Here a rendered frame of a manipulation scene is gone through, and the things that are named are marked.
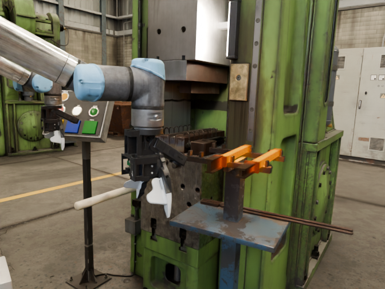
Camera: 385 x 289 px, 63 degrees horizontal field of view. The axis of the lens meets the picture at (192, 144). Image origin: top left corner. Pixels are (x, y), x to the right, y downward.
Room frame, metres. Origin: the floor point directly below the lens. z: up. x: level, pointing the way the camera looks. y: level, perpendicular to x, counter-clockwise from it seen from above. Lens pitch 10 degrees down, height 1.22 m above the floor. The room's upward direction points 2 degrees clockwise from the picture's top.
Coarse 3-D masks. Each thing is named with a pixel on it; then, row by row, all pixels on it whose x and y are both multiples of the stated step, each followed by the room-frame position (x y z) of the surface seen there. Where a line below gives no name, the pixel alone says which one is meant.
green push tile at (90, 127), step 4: (84, 124) 1.68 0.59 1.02; (88, 124) 1.68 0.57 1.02; (92, 124) 1.67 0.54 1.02; (96, 124) 1.67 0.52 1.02; (84, 128) 1.67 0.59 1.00; (88, 128) 1.66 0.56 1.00; (92, 128) 1.66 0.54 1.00; (96, 128) 1.67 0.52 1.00; (84, 132) 1.65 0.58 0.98; (88, 132) 1.65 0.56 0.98; (92, 132) 1.65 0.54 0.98
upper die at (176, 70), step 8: (168, 64) 1.58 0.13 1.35; (176, 64) 1.55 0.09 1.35; (184, 64) 1.52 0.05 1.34; (192, 64) 1.56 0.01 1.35; (200, 64) 1.62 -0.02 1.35; (208, 64) 1.68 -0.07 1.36; (168, 72) 1.58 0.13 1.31; (176, 72) 1.55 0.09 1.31; (184, 72) 1.52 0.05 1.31; (192, 72) 1.56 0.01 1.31; (200, 72) 1.62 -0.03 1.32; (208, 72) 1.69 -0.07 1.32; (216, 72) 1.76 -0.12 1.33; (224, 72) 1.83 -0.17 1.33; (168, 80) 1.62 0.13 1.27; (176, 80) 1.58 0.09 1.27; (184, 80) 1.53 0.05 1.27; (192, 80) 1.57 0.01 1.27; (200, 80) 1.62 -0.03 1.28; (208, 80) 1.69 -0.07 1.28; (216, 80) 1.76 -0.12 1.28; (224, 80) 1.84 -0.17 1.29
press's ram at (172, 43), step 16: (160, 0) 1.61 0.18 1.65; (176, 0) 1.56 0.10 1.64; (192, 0) 1.51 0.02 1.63; (208, 0) 1.57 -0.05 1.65; (224, 0) 1.70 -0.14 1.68; (160, 16) 1.61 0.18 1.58; (176, 16) 1.56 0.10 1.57; (192, 16) 1.50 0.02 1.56; (208, 16) 1.57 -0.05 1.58; (224, 16) 1.70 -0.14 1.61; (160, 32) 1.61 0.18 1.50; (176, 32) 1.55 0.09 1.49; (192, 32) 1.50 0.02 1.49; (208, 32) 1.58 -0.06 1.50; (224, 32) 1.71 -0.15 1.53; (160, 48) 1.61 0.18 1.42; (176, 48) 1.55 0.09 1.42; (192, 48) 1.50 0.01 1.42; (208, 48) 1.58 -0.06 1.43; (224, 48) 1.72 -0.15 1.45; (224, 64) 1.73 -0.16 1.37
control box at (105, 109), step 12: (72, 96) 1.79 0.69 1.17; (72, 108) 1.75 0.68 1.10; (84, 108) 1.74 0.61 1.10; (96, 108) 1.73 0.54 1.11; (108, 108) 1.75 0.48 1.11; (84, 120) 1.70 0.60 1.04; (96, 120) 1.69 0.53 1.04; (108, 120) 1.74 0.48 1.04; (48, 132) 1.69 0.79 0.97; (96, 132) 1.65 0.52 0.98
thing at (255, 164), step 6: (270, 150) 1.17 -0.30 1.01; (276, 150) 1.17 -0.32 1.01; (264, 156) 1.05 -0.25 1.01; (270, 156) 1.07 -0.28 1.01; (276, 156) 1.14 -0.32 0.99; (246, 162) 0.93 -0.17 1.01; (252, 162) 0.93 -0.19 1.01; (258, 162) 0.93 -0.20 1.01; (264, 162) 1.01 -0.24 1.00; (240, 168) 0.86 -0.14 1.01; (246, 168) 0.86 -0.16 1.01; (252, 168) 0.93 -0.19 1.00; (258, 168) 0.93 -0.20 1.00; (240, 174) 0.85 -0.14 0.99; (246, 174) 0.87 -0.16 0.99
